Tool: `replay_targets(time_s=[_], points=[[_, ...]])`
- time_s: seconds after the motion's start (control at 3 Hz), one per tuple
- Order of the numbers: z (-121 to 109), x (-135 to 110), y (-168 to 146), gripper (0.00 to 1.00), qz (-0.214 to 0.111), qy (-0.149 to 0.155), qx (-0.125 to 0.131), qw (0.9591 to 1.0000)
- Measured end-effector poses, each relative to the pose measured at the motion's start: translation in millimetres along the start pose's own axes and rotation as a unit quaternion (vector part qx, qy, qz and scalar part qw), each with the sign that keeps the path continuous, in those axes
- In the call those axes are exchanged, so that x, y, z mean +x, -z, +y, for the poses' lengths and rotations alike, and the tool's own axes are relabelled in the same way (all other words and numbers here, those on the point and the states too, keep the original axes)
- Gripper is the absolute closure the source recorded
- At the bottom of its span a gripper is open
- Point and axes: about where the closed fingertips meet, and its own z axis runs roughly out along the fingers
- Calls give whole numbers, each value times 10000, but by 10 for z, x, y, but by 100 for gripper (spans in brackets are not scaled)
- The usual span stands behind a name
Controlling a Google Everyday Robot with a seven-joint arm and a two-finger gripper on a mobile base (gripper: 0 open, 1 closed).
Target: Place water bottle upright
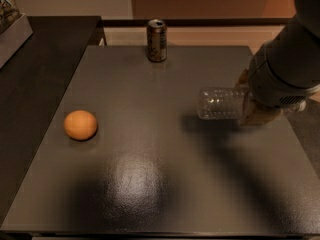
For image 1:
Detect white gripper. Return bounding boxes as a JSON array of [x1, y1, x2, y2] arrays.
[[235, 40, 320, 127]]

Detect clear plastic water bottle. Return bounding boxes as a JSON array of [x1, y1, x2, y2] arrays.
[[196, 86, 307, 121]]

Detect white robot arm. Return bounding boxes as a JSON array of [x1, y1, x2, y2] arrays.
[[237, 0, 320, 126]]

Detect metal soda can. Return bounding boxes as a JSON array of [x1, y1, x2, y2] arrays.
[[147, 19, 167, 62]]

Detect orange fruit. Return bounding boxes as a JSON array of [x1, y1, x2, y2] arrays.
[[63, 110, 98, 141]]

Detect dark side table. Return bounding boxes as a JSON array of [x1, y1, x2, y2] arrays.
[[0, 16, 103, 225]]

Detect white box with items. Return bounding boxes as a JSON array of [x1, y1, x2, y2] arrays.
[[0, 0, 33, 68]]

